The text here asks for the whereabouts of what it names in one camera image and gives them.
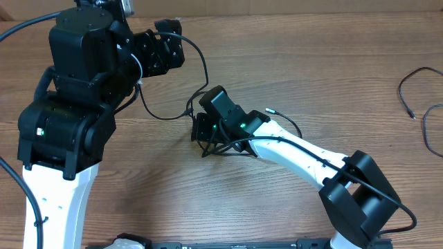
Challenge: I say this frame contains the black USB cable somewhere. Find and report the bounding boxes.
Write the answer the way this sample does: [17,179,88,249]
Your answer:
[138,30,303,139]
[397,66,443,159]

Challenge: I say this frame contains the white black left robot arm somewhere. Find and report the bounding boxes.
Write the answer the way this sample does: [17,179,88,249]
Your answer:
[18,1,184,248]

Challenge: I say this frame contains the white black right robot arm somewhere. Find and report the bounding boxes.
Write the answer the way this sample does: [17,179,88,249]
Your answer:
[191,86,401,248]

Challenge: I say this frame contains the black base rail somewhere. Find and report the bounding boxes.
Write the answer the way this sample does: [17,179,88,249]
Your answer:
[84,232,394,249]

